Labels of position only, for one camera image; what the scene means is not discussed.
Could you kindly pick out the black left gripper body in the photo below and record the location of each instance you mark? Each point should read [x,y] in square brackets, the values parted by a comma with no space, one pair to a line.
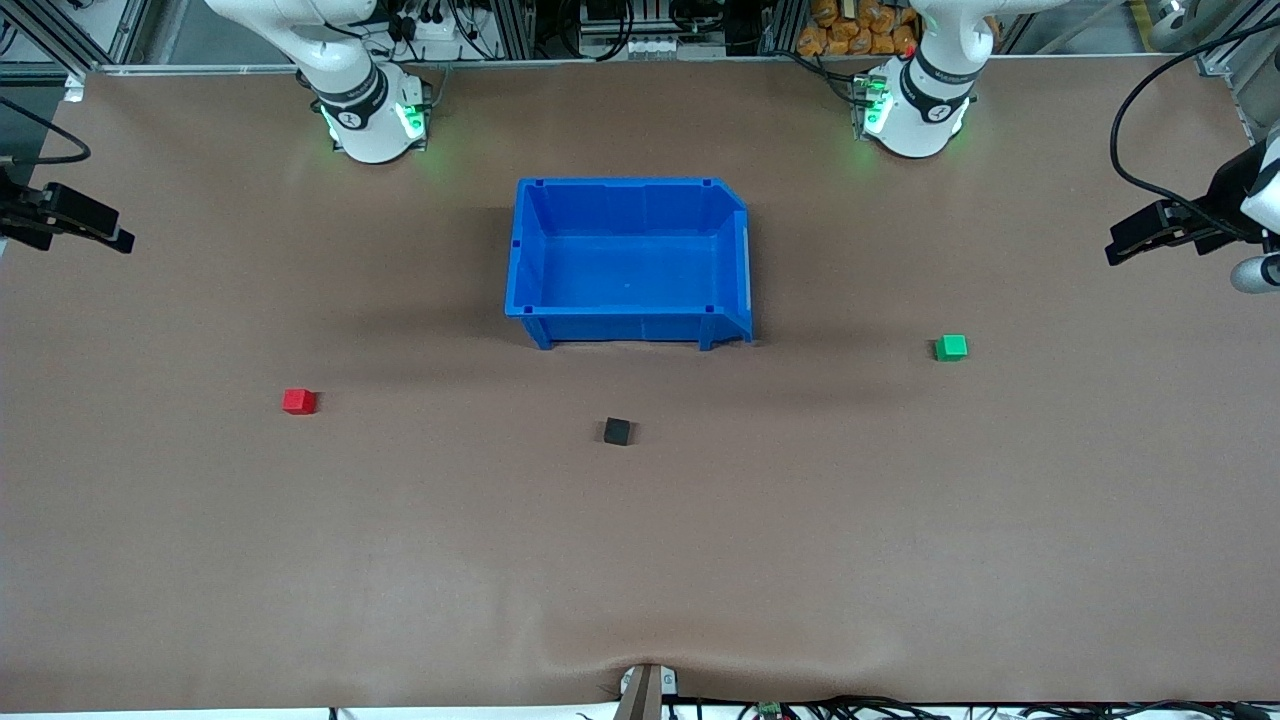
[1222,201]

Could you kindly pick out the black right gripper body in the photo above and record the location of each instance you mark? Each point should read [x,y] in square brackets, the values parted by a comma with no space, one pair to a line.
[12,214]

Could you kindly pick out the green cube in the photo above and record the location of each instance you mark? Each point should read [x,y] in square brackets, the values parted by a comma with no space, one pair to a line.
[951,348]

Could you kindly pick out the red cube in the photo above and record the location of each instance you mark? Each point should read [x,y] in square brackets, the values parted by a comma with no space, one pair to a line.
[298,402]

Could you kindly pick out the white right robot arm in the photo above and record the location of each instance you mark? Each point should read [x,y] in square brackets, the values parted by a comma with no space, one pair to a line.
[350,70]

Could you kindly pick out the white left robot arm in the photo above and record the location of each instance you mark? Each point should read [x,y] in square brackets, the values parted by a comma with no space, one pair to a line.
[930,90]

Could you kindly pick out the black cube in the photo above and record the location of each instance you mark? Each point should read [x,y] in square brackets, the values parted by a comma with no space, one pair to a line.
[617,432]

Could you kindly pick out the orange snack bags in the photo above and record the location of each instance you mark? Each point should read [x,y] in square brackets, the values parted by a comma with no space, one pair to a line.
[855,30]

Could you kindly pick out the white power strip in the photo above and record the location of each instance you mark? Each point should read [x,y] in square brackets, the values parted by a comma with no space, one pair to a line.
[435,40]

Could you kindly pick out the blue plastic storage bin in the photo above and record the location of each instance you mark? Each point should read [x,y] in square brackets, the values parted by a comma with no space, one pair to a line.
[625,265]

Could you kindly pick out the grey electronics unit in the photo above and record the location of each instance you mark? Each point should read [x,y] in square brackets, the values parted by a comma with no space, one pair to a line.
[630,40]

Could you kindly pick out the metal table clamp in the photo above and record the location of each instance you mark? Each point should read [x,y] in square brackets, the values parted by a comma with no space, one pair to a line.
[648,692]

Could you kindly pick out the aluminium table edge rail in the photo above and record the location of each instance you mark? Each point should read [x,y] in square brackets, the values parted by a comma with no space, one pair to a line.
[620,62]

